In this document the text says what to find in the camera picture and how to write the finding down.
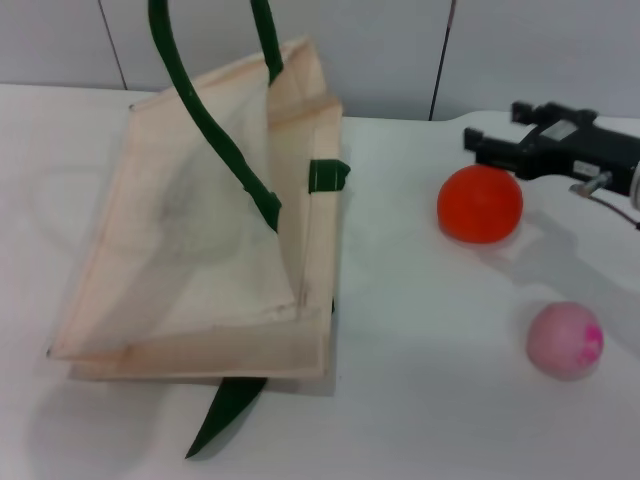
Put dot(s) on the pink peach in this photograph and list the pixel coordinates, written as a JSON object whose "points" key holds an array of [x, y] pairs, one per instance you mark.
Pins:
{"points": [[562, 342]]}

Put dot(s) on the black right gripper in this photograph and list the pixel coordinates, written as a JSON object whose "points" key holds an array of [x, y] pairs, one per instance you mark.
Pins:
{"points": [[580, 145]]}

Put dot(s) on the orange fruit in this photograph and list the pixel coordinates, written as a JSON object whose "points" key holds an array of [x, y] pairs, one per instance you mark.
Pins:
{"points": [[480, 205]]}

